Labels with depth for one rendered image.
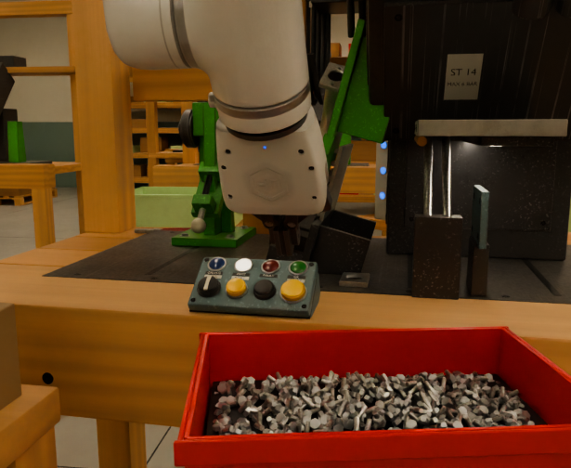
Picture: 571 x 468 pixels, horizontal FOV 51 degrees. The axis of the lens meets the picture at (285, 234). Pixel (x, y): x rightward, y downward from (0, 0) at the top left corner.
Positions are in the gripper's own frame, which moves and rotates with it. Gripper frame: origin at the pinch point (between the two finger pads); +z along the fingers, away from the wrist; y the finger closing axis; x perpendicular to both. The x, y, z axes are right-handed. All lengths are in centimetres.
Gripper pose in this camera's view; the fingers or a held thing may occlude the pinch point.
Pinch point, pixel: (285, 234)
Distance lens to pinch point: 63.9
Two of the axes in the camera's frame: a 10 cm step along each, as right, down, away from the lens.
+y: 9.8, 0.3, -1.9
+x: 1.6, -7.1, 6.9
